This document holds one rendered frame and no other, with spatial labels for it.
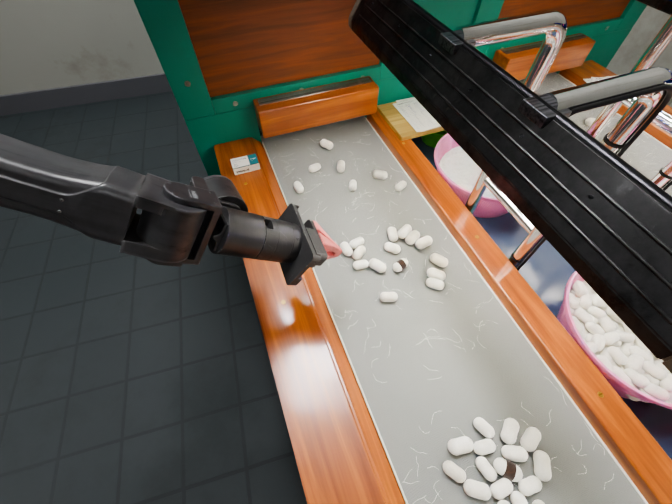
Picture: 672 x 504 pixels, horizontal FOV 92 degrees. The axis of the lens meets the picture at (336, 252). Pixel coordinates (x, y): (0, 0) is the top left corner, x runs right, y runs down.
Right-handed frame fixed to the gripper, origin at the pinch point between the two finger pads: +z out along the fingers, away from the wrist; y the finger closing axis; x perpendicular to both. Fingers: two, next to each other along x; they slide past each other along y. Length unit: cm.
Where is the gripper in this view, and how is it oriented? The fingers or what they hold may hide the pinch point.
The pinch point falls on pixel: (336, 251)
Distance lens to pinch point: 51.6
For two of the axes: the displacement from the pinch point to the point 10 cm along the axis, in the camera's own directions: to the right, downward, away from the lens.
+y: -3.6, -7.8, 5.2
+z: 7.1, 1.3, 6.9
